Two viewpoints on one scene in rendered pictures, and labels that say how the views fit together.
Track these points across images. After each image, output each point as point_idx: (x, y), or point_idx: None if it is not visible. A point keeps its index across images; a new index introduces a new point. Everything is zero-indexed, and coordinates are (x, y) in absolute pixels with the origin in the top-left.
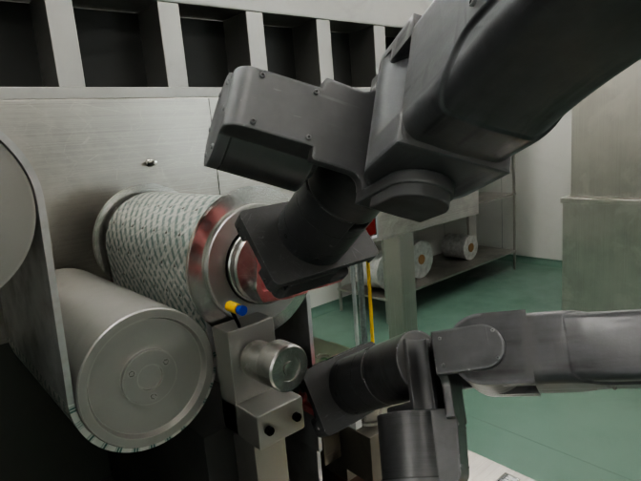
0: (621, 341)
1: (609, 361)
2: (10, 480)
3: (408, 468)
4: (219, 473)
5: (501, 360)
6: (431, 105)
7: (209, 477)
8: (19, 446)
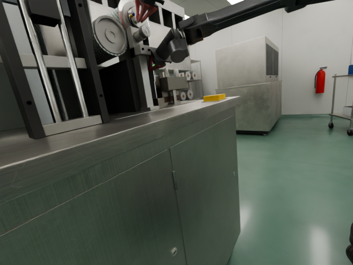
0: (217, 13)
1: (215, 17)
2: (68, 106)
3: (175, 47)
4: (131, 71)
5: (193, 22)
6: None
7: (128, 70)
8: (69, 97)
